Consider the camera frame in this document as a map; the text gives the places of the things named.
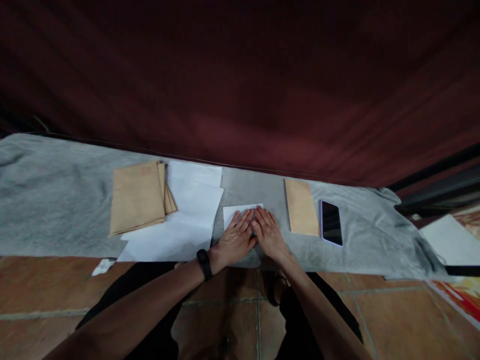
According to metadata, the smartphone with pale case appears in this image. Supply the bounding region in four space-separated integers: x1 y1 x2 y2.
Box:
319 199 344 248

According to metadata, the person's left hand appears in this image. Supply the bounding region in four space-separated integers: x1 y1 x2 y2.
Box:
208 208 260 271

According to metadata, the red and yellow mat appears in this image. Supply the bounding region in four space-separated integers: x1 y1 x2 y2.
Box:
426 278 480 320

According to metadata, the white board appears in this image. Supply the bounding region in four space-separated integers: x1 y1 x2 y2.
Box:
418 214 480 268

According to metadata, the long narrow brown envelope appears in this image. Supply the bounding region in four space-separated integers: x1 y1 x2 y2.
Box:
283 178 321 238

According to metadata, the person's right hand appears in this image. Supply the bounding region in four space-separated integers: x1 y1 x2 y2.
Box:
250 205 292 263

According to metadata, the dark red curtain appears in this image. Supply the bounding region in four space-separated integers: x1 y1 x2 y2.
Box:
0 0 480 189

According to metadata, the grey cloth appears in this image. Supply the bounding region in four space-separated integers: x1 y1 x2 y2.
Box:
0 133 449 281

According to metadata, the person's left ring finger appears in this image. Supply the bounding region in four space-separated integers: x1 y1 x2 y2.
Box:
233 210 247 235

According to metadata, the white paper sheet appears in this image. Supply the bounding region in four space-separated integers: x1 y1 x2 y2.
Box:
116 211 215 263
164 181 225 230
166 160 223 206

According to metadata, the brown envelope with red stamp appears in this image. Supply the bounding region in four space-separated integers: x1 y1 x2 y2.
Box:
108 160 168 238

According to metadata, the crumpled white tissue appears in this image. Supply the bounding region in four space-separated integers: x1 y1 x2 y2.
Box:
91 257 118 278

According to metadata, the person's left little finger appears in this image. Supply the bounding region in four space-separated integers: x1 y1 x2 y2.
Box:
226 211 241 236

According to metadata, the black metal frame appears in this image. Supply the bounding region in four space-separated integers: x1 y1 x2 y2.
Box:
387 143 480 215

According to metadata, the plain brown envelope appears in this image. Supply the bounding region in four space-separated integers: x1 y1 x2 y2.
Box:
157 162 176 223
164 183 179 215

